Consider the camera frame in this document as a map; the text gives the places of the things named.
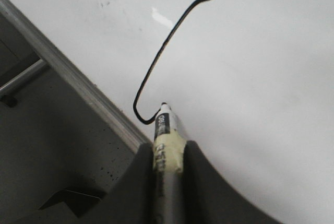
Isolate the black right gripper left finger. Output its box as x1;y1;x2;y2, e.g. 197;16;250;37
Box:
99;144;154;223

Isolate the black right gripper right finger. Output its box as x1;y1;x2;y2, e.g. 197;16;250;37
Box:
183;140;277;223

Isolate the black and white whiteboard marker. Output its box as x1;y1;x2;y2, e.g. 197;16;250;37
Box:
152;102;186;223

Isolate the white whiteboard with grey frame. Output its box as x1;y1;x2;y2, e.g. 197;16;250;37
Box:
5;0;333;223

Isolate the grey metal stand rail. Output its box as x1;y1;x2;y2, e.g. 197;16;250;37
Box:
1;60;47;97

